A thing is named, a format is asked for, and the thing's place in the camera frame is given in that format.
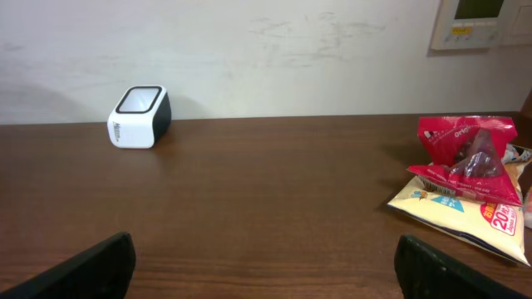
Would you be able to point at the pale yellow snack bag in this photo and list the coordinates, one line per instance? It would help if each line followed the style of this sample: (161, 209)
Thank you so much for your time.
(496, 227)

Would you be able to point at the white barcode scanner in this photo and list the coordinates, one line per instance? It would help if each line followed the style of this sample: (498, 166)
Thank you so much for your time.
(140, 118)

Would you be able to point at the wall control panel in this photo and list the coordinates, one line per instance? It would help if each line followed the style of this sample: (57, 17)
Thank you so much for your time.
(481, 24)

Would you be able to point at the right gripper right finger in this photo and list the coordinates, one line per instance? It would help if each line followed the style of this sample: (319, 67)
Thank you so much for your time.
(424, 272)

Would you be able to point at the orange snack bag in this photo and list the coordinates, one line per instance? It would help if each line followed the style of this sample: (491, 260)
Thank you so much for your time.
(466, 157)

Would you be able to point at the small orange white carton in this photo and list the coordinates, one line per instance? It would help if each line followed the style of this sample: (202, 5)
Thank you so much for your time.
(528, 209)

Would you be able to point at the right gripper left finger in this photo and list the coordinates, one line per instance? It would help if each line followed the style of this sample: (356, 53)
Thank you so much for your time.
(102, 271)

